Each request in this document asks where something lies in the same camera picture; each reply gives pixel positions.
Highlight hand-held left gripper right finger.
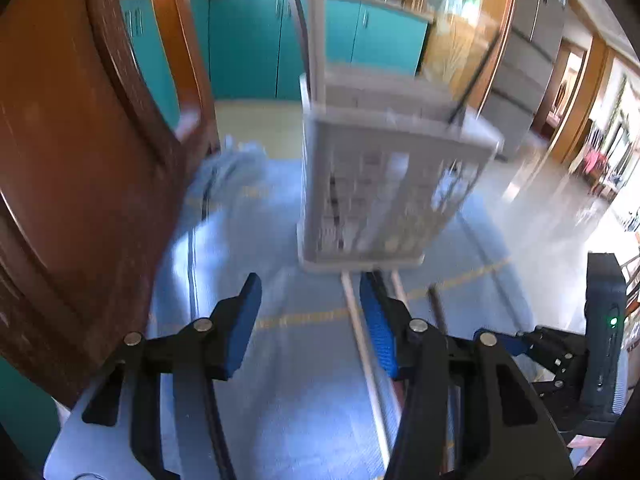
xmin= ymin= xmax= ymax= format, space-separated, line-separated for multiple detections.
xmin=359 ymin=272 xmax=577 ymax=480

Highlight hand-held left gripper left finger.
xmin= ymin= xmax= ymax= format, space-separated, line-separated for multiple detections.
xmin=81 ymin=272 xmax=263 ymax=480

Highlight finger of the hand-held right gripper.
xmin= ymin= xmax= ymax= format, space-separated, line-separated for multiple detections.
xmin=530 ymin=377 xmax=586 ymax=428
xmin=474 ymin=326 xmax=586 ymax=378

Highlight beige chopstick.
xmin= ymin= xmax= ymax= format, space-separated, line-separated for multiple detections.
xmin=341 ymin=271 xmax=392 ymax=463
xmin=391 ymin=270 xmax=408 ymax=311

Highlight grey plastic utensil basket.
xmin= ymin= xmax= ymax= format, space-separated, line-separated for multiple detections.
xmin=297 ymin=62 xmax=505 ymax=273

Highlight white chopstick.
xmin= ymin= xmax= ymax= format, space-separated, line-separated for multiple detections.
xmin=304 ymin=0 xmax=328 ymax=108

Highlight dark green chopstick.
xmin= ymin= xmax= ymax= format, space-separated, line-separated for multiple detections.
xmin=286 ymin=0 xmax=312 ymax=106

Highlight light blue striped tablecloth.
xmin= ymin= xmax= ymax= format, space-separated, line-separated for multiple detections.
xmin=42 ymin=144 xmax=626 ymax=480

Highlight wooden dining chairs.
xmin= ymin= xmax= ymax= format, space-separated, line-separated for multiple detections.
xmin=575 ymin=117 xmax=632 ymax=198

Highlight carved wooden chair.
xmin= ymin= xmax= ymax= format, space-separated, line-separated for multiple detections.
xmin=0 ymin=0 xmax=222 ymax=409

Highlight silver refrigerator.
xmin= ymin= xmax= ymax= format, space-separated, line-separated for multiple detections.
xmin=479 ymin=0 xmax=572 ymax=162

